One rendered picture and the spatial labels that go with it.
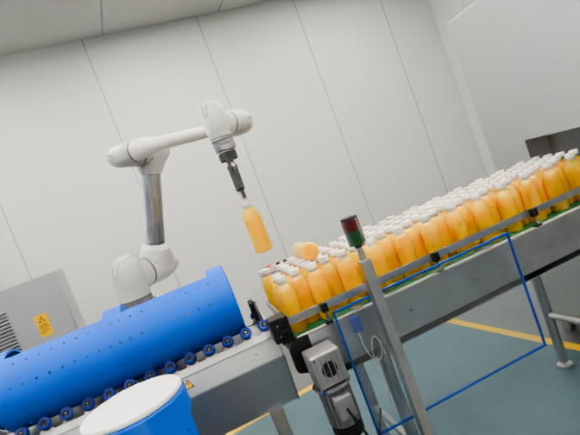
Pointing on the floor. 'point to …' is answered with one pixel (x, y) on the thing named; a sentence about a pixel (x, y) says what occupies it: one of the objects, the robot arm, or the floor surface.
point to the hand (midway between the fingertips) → (243, 198)
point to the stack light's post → (395, 347)
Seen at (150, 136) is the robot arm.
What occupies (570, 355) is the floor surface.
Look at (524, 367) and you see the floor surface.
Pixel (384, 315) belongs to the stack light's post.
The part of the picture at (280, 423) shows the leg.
